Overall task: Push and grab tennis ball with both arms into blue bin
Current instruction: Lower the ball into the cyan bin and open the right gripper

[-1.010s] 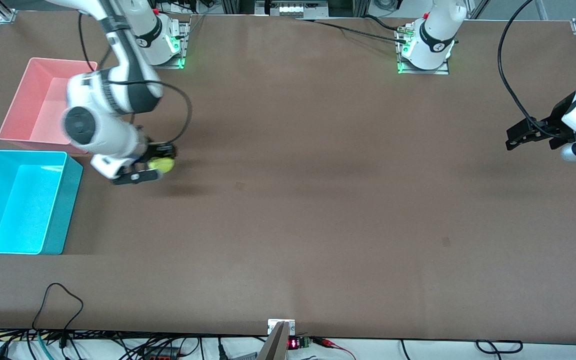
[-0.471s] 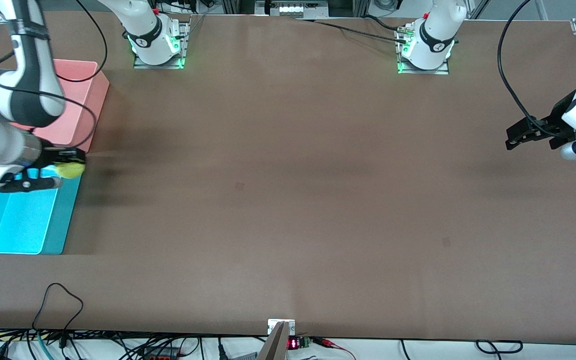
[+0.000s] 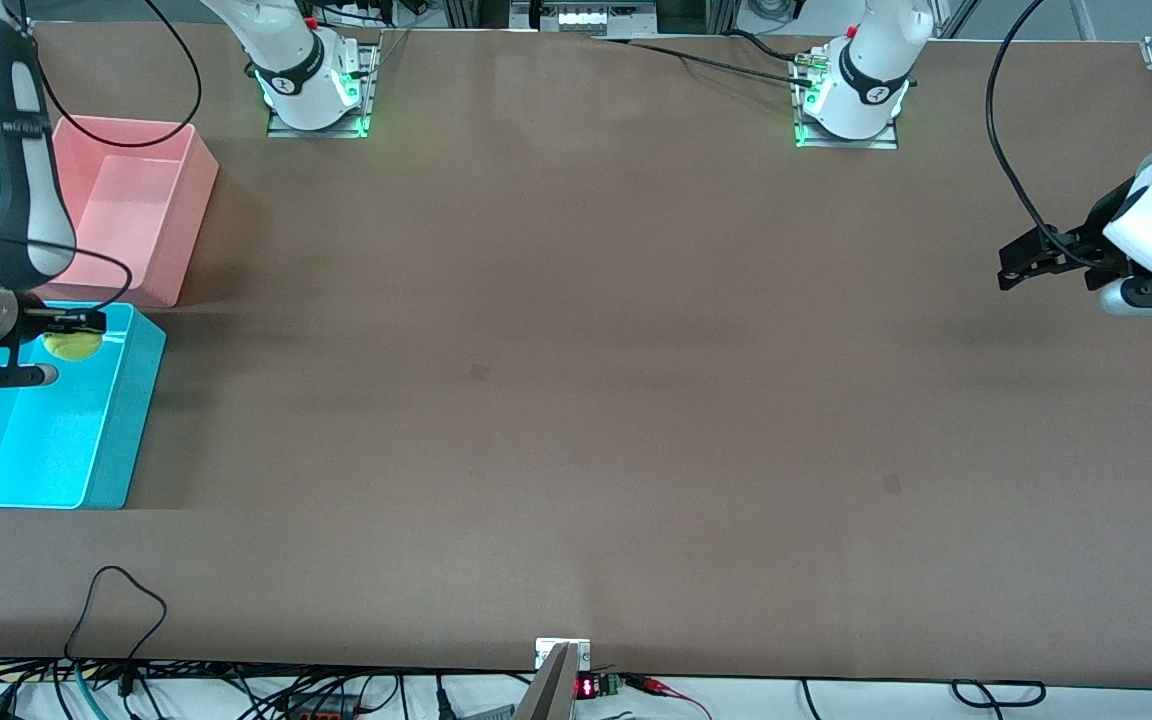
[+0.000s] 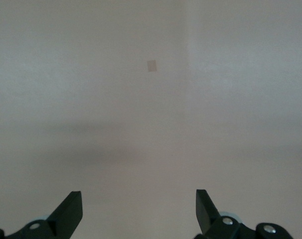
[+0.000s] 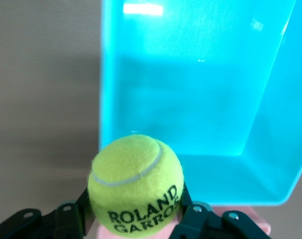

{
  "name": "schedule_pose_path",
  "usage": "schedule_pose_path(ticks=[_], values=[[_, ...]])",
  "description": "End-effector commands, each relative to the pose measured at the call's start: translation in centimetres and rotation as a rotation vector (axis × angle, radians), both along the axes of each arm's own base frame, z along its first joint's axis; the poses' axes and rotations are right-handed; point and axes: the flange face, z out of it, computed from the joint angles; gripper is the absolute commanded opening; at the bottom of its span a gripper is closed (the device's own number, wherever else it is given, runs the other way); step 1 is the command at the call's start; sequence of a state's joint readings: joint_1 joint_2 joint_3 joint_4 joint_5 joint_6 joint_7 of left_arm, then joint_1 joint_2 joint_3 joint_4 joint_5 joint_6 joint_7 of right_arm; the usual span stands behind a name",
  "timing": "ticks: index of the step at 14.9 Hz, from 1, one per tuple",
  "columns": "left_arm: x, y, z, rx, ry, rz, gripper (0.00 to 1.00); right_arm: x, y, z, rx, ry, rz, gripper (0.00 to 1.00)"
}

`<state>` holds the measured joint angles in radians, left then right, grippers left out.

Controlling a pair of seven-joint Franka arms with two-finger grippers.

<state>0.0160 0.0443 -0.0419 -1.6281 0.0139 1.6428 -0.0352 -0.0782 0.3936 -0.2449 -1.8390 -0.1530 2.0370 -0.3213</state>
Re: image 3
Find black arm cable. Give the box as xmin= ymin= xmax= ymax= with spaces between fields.
xmin=985 ymin=0 xmax=1137 ymax=273
xmin=0 ymin=0 xmax=205 ymax=307

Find grey front camera bracket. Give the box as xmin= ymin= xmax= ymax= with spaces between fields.
xmin=514 ymin=637 xmax=593 ymax=720

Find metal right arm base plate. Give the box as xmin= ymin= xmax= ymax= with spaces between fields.
xmin=265 ymin=38 xmax=382 ymax=140

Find black looped table cable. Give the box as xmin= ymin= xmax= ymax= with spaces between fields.
xmin=63 ymin=565 xmax=169 ymax=693

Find yellow tennis ball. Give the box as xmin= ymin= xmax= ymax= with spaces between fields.
xmin=43 ymin=333 xmax=105 ymax=360

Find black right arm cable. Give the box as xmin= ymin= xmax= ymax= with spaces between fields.
xmin=0 ymin=0 xmax=205 ymax=307

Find black coiled cable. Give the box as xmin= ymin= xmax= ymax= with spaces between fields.
xmin=950 ymin=679 xmax=1048 ymax=708

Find black cable across table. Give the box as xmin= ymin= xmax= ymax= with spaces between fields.
xmin=591 ymin=28 xmax=822 ymax=89

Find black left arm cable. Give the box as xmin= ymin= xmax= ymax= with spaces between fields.
xmin=985 ymin=0 xmax=1137 ymax=273

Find blue plastic bin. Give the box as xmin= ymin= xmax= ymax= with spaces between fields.
xmin=0 ymin=300 xmax=168 ymax=511

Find pink plastic bin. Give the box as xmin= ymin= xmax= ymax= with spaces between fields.
xmin=36 ymin=115 xmax=221 ymax=308

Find aluminium frame with white light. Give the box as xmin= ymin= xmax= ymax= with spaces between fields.
xmin=508 ymin=0 xmax=659 ymax=35

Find red clip lead wires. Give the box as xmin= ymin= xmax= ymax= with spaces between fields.
xmin=631 ymin=674 xmax=715 ymax=720

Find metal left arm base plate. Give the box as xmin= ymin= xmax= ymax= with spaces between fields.
xmin=790 ymin=48 xmax=901 ymax=152

